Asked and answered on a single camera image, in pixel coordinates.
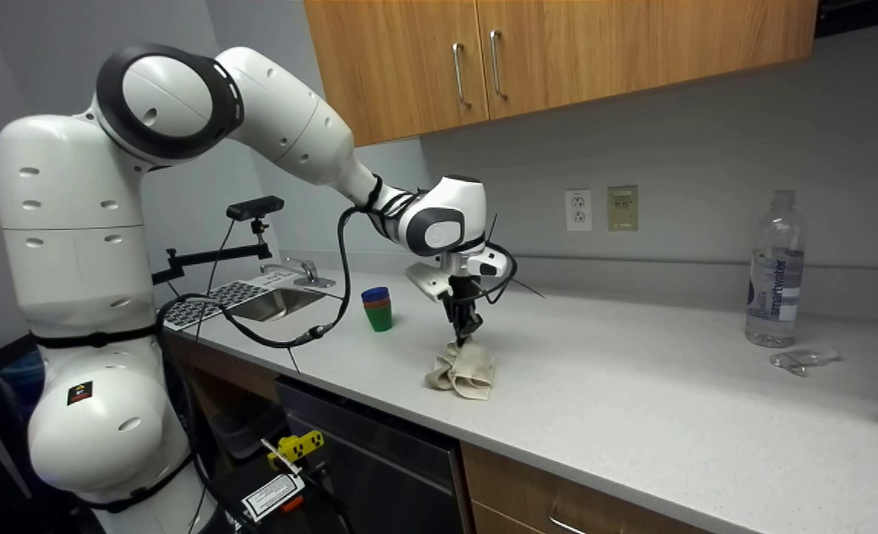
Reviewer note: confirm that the black dishwasher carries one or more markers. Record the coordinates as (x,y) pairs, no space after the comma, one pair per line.
(379,476)

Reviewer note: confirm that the black stereo camera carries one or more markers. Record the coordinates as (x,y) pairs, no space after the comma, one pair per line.
(256,208)

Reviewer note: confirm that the green plastic cup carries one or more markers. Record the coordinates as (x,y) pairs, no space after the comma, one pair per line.
(378,319)

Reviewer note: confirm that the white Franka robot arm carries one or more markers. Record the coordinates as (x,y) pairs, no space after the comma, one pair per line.
(72,246)

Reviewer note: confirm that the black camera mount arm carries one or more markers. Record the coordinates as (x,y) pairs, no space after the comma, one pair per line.
(210,255)

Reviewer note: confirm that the clear plastic water bottle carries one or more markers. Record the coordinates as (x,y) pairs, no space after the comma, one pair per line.
(774,285)

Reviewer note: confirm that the wooden sink base cabinet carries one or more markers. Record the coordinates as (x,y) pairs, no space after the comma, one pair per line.
(233,381)

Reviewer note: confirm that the steel sink basin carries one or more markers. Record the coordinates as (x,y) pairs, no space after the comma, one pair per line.
(270,303)

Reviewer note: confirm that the stained white cloth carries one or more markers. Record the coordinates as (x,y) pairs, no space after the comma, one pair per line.
(464,375)

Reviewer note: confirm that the wooden base cabinet with drawer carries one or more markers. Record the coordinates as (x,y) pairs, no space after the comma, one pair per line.
(516,498)

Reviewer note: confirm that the wooden wall cabinet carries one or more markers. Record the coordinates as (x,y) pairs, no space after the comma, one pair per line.
(606,49)

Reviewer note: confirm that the black overhead appliance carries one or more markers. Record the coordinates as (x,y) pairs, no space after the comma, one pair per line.
(863,16)

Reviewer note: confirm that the chrome faucet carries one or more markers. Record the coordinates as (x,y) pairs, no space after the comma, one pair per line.
(305,268)

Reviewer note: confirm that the blue plastic cup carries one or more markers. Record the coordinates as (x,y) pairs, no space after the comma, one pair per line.
(375,294)

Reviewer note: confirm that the yellow hand tool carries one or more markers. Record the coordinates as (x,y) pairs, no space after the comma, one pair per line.
(299,446)

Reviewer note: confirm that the white wall outlet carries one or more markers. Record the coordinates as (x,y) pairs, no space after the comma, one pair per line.
(577,212)
(624,208)

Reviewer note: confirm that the crumpled clear plastic wrapper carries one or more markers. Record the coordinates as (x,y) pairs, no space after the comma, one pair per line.
(802,360)

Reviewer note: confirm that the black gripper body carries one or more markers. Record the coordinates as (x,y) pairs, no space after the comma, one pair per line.
(460,297)

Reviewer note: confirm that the white and red device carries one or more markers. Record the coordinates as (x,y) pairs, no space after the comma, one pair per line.
(274,494)

